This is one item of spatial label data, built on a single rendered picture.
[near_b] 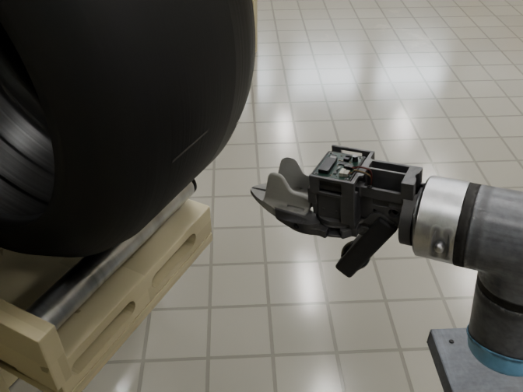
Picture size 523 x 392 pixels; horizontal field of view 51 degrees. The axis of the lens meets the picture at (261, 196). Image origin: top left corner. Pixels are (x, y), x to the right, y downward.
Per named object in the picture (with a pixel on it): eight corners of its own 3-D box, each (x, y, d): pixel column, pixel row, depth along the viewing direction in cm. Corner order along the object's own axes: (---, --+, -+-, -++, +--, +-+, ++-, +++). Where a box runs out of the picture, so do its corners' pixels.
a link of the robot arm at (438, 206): (466, 230, 64) (447, 285, 57) (424, 222, 66) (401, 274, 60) (475, 166, 59) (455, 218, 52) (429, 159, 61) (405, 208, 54)
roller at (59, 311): (15, 315, 65) (9, 327, 68) (44, 340, 65) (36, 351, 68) (181, 164, 89) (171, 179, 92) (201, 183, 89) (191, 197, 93)
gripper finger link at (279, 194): (247, 158, 68) (316, 170, 64) (253, 197, 71) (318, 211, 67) (235, 171, 66) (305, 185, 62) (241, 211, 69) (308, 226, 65)
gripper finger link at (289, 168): (259, 145, 70) (326, 157, 66) (264, 184, 73) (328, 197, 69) (247, 158, 68) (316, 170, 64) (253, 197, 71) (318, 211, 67)
